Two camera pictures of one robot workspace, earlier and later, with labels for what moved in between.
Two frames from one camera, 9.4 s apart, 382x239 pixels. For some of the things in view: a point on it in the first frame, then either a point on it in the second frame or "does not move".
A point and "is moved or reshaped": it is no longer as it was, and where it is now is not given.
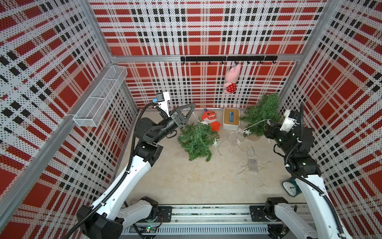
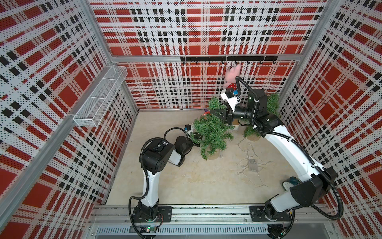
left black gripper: x=175 y=114 → x=196 y=136
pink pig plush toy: x=232 y=77 does not move
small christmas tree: x=197 y=139 is moved or reshaped
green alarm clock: x=291 y=186 does not move
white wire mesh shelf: x=92 y=111 does not move
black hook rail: x=223 y=59 does not move
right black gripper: x=269 y=132 → x=228 y=114
